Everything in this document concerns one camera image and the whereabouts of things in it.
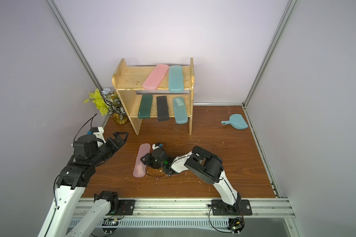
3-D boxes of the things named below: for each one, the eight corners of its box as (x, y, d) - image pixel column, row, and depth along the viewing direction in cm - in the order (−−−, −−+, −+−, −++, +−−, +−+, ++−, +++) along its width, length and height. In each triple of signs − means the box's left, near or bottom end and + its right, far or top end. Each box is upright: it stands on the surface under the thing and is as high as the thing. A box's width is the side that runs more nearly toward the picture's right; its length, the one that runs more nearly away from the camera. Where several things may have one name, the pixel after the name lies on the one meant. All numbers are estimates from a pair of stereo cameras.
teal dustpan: (222, 129, 107) (223, 127, 106) (219, 115, 116) (220, 113, 114) (247, 129, 107) (248, 127, 105) (242, 115, 116) (243, 113, 114)
